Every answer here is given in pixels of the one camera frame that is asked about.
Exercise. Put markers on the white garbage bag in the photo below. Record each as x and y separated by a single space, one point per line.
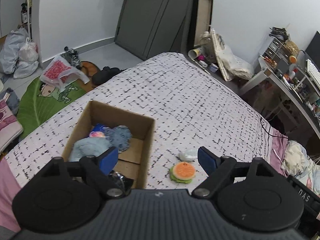
19 55

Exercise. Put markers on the dark grey door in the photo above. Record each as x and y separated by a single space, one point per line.
149 27

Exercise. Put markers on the denim blue plush toy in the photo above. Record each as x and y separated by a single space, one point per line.
118 137

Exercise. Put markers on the brown framed board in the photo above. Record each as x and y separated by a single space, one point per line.
200 21

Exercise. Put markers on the black monitor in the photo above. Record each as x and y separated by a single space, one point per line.
313 50

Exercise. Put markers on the red white plastic bag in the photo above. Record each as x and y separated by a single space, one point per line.
59 74

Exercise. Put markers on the white desk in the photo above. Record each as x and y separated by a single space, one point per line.
267 72

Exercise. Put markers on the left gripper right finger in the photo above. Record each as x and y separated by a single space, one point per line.
219 171

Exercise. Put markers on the pink glowing toy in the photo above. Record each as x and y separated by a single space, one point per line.
97 134

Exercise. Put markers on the beige tote bag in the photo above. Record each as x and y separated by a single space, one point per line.
229 65

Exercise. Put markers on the paper cup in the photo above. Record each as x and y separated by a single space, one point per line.
195 53

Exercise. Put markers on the light blue plush toy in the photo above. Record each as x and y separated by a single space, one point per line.
89 146

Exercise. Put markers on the burger plush toy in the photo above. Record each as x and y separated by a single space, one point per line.
182 172

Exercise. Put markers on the cardboard box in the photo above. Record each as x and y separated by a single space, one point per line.
131 133

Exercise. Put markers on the grey drawer organizer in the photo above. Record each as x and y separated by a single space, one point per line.
275 51

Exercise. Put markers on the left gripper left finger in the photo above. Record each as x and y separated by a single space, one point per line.
97 170

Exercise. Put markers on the white keyboard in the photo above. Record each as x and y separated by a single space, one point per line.
313 72

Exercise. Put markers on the crumpled floral bedding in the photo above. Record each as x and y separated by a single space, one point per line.
298 164

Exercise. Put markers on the white patterned bed blanket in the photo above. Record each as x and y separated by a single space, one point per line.
190 109

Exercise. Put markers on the green cartoon rug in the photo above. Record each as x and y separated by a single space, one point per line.
41 101

